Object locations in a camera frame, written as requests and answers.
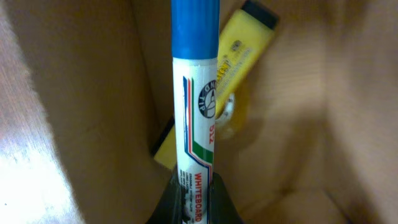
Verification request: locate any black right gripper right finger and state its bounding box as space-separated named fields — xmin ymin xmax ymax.
xmin=209 ymin=173 xmax=244 ymax=224

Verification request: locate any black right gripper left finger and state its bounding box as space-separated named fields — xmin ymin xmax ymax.
xmin=146 ymin=169 xmax=182 ymax=224

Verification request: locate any brown cardboard box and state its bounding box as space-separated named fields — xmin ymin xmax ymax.
xmin=1 ymin=1 xmax=397 ymax=223

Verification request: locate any blue whiteboard marker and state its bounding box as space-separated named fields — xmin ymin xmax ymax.
xmin=171 ymin=0 xmax=220 ymax=223

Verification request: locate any yellow highlighter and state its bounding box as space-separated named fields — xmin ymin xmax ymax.
xmin=150 ymin=0 xmax=280 ymax=170

